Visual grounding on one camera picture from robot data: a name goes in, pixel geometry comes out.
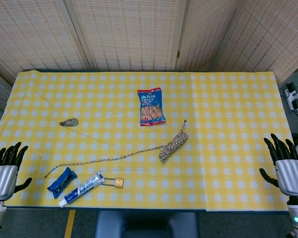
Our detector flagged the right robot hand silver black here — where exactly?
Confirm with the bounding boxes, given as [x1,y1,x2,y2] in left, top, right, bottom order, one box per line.
[259,133,298,198]

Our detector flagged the blue red snack bag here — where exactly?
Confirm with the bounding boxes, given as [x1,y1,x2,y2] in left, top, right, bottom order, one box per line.
[137,87,167,127]

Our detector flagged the dark blue pouch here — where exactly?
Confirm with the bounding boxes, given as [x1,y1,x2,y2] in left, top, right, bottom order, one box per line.
[47,167,77,199]

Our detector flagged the beige speckled rope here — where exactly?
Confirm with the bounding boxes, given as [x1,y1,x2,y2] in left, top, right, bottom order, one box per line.
[44,119,190,179]

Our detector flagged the white blue toothpaste tube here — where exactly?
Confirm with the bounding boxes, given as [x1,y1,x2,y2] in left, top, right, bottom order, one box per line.
[58,171,106,208]

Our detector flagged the white power strip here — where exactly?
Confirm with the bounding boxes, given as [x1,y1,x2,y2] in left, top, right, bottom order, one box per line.
[284,83,298,112]

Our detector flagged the brass padlock long shackle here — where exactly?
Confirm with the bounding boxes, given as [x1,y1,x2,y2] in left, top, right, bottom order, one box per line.
[101,177,125,188]

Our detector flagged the yellow floor tape strip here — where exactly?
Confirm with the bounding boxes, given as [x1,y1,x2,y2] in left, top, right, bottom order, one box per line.
[64,209,76,238]

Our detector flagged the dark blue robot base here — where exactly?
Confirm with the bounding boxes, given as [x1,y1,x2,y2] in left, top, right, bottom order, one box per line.
[94,210,201,238]

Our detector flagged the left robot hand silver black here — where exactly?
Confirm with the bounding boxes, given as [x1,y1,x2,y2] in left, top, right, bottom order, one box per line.
[0,141,33,202]

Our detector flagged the yellow white checkered tablecloth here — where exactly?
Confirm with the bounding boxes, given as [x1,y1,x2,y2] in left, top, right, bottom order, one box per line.
[0,70,297,213]

